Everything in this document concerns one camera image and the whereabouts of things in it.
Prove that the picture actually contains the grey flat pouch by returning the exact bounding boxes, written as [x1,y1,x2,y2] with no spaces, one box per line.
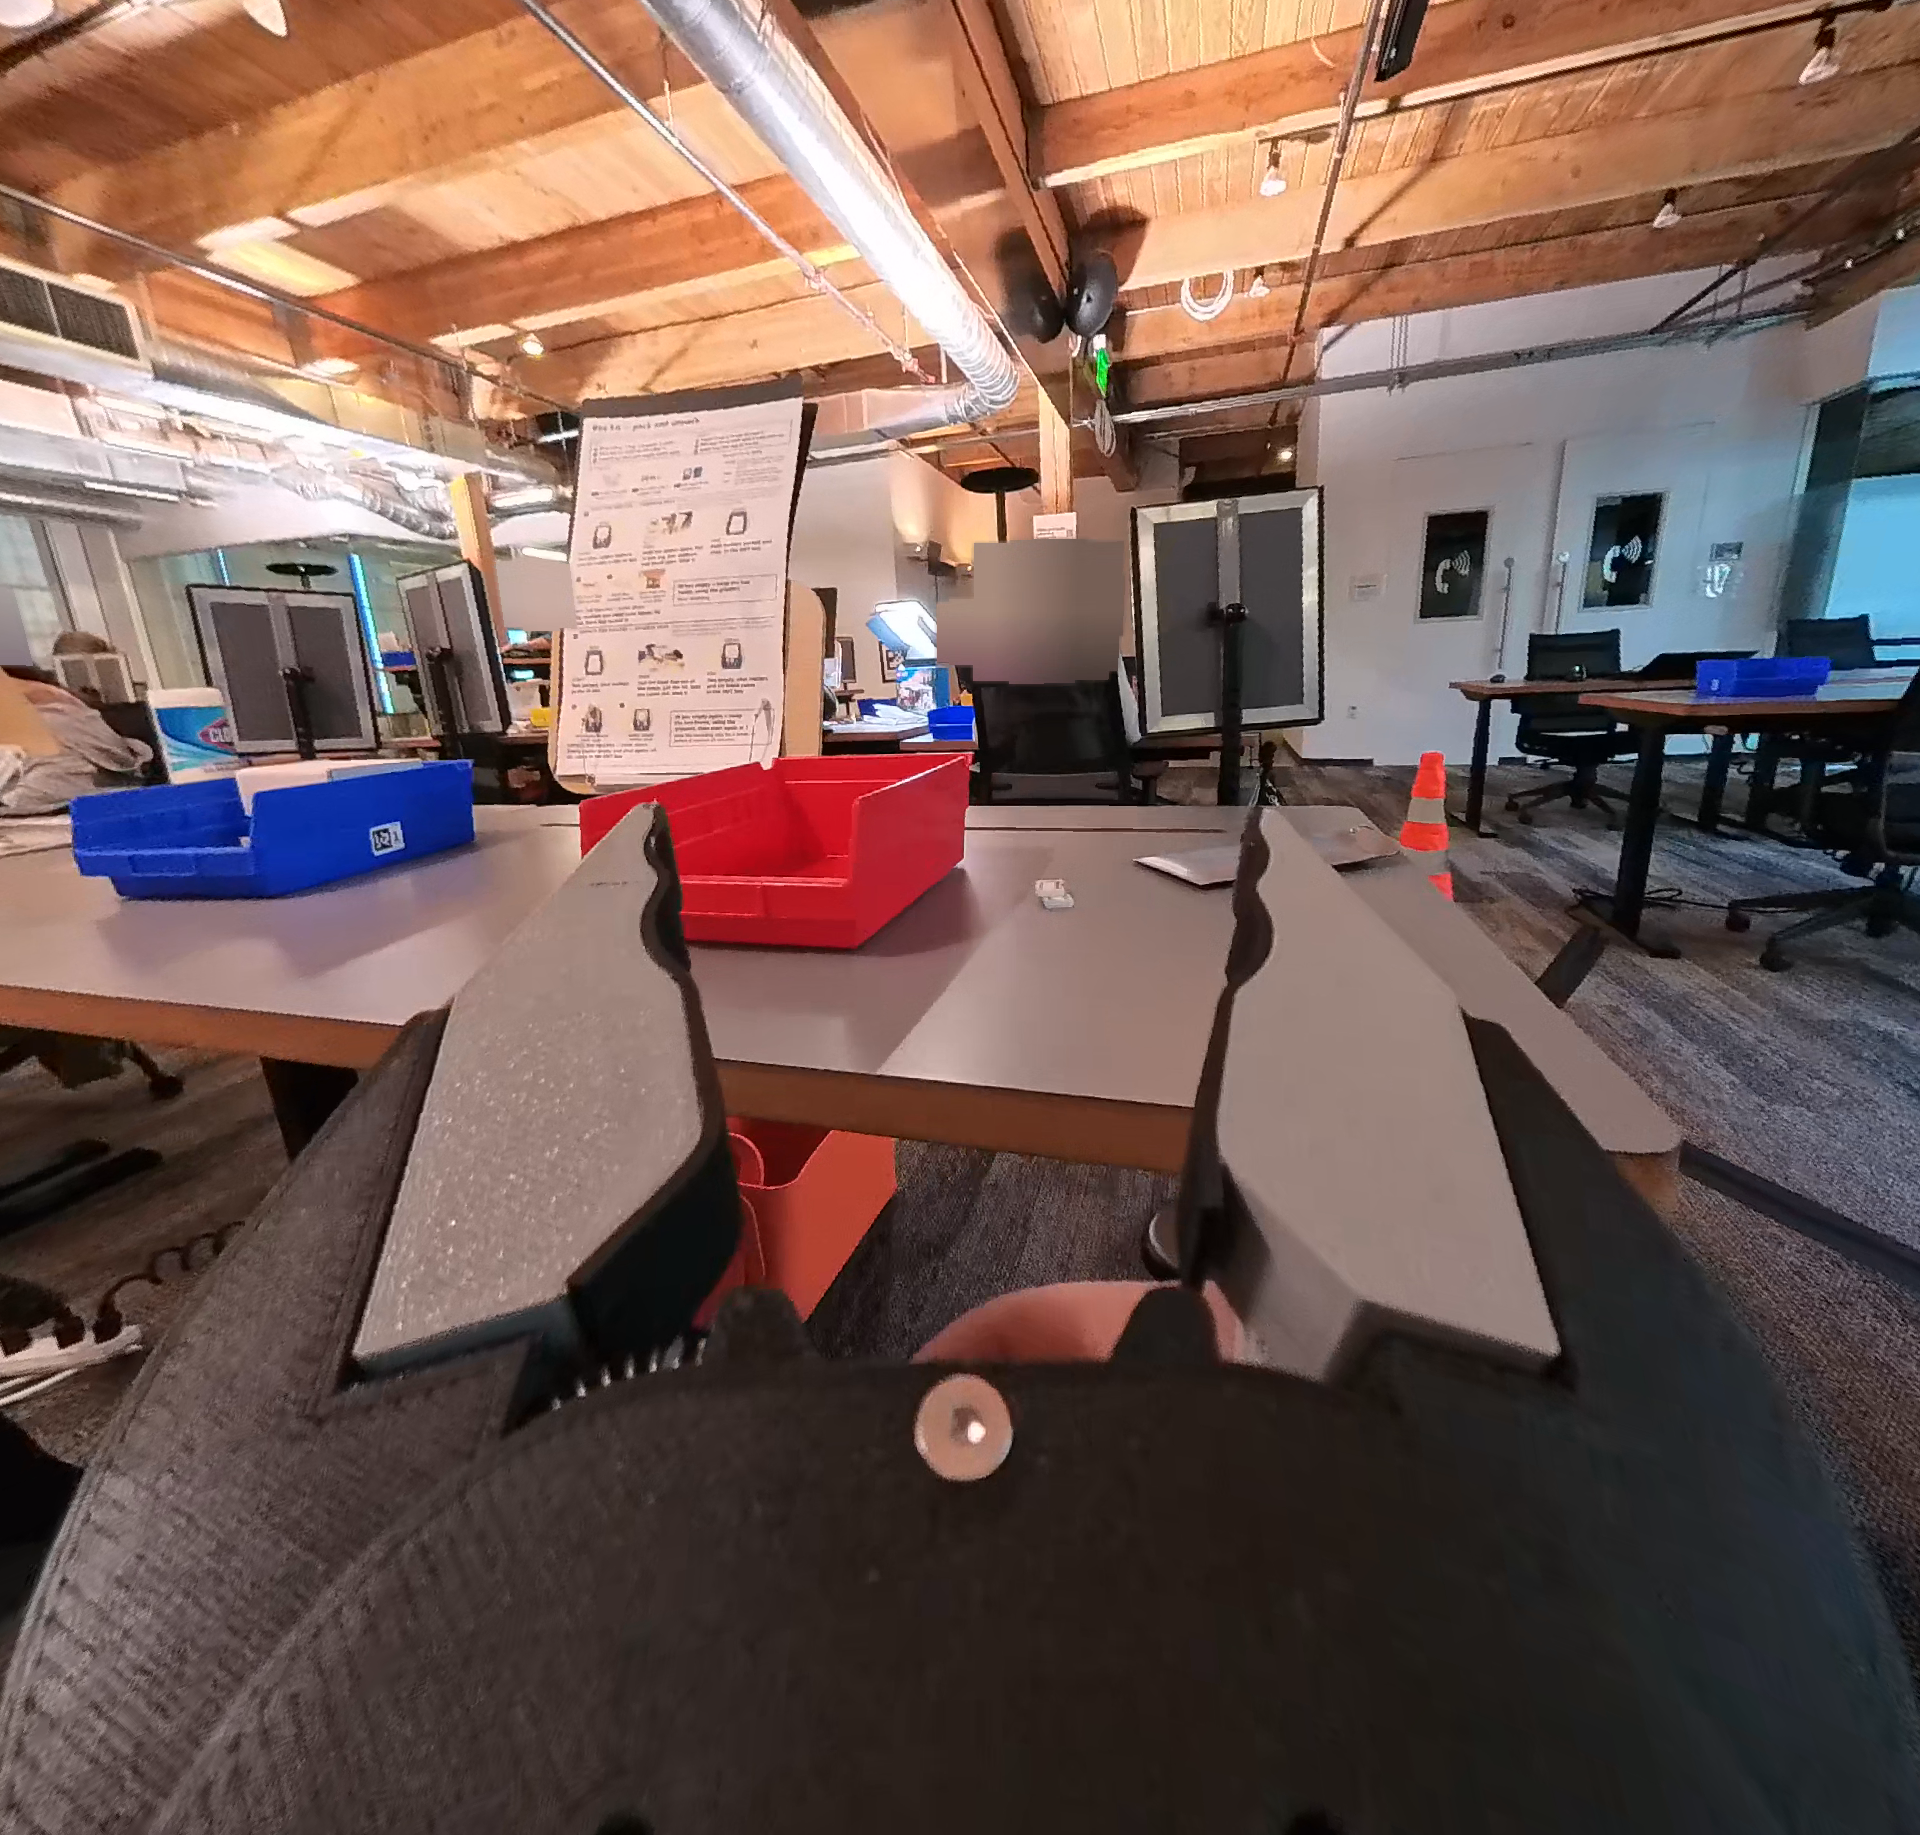
[1136,813,1404,889]

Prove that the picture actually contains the black hanging speaker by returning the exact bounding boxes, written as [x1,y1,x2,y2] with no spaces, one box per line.
[1002,248,1125,350]

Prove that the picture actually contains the blue plastic bin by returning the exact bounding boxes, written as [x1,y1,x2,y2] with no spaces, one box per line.
[70,760,478,900]

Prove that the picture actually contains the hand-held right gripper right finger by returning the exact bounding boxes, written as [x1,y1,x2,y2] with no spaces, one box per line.
[1177,807,1562,1385]

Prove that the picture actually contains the black office chair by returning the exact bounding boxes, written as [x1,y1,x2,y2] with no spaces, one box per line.
[1724,611,1920,973]
[1507,630,1632,827]
[973,678,1169,807]

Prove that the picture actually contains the orange traffic cone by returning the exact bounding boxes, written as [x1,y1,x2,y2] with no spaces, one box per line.
[1396,753,1456,900]

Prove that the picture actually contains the wooden sheet board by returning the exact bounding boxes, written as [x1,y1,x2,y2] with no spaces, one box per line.
[780,582,828,761]

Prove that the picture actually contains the silver ventilation duct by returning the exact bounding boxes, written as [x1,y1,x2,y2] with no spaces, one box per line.
[562,0,1025,427]

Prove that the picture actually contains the wooden office desk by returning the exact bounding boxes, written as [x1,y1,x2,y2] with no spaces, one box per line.
[1452,671,1697,837]
[1575,670,1920,963]

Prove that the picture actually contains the printed instruction sheet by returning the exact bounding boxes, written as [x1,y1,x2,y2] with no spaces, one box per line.
[553,395,812,788]

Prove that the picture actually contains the red fabric bag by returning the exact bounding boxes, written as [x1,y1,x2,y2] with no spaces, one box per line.
[705,1115,899,1319]

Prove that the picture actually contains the wipes canister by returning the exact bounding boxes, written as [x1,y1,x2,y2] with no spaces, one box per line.
[145,687,242,788]

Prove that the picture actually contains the grey calibration panel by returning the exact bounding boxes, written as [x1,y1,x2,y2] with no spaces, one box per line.
[1131,489,1327,807]
[187,582,382,761]
[396,564,513,749]

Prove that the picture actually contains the black coiled cable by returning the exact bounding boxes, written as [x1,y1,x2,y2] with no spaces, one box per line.
[82,1217,245,1319]

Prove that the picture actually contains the red plastic bin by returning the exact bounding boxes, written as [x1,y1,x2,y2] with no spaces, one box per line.
[581,753,973,952]

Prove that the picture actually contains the black phone sign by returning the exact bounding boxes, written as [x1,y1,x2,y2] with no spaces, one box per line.
[1582,494,1666,613]
[1417,508,1493,625]

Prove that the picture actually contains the white power strip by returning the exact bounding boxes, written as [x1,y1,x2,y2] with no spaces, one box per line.
[0,1322,147,1403]

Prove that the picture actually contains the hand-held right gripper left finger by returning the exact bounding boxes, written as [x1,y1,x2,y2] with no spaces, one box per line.
[347,804,743,1387]

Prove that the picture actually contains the white cardboard box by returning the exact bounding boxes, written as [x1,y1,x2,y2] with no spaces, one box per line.
[231,760,429,818]

